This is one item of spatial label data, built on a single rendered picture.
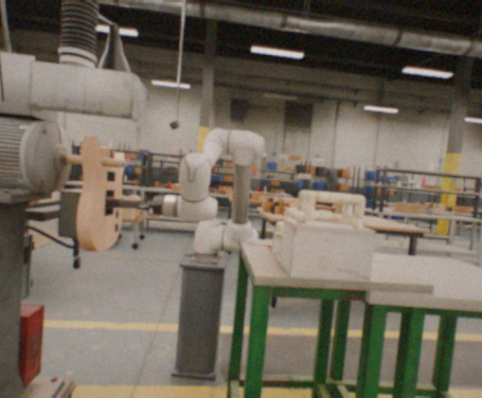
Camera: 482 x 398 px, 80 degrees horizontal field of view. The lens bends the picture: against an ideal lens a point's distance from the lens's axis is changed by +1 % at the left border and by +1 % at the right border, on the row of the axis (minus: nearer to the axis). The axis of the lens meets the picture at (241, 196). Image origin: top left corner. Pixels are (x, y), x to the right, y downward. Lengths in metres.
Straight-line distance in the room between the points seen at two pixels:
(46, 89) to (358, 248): 1.08
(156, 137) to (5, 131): 11.31
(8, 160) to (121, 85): 0.43
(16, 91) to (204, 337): 1.54
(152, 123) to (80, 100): 11.50
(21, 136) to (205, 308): 1.29
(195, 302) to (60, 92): 1.33
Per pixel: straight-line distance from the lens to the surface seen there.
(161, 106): 12.60
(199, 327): 1.94
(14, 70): 1.25
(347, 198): 0.99
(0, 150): 1.17
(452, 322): 1.96
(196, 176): 1.02
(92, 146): 1.10
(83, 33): 1.14
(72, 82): 1.07
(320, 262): 0.98
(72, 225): 1.43
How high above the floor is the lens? 1.23
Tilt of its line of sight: 3 degrees down
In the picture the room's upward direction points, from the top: 5 degrees clockwise
